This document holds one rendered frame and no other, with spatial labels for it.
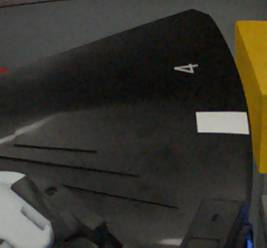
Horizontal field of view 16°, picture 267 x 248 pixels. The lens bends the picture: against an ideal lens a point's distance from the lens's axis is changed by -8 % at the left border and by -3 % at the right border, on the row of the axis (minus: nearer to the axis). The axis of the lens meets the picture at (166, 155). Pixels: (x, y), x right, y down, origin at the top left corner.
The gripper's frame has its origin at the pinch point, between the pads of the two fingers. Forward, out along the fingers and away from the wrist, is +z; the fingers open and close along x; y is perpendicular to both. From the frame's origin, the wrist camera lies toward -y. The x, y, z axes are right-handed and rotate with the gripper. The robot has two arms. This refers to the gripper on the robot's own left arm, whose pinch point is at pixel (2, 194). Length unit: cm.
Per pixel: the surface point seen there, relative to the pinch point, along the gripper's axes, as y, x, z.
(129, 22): -52, 32, 55
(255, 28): -41.7, 15.0, 19.9
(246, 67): -36.8, 16.3, 16.8
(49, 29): -42, 31, 62
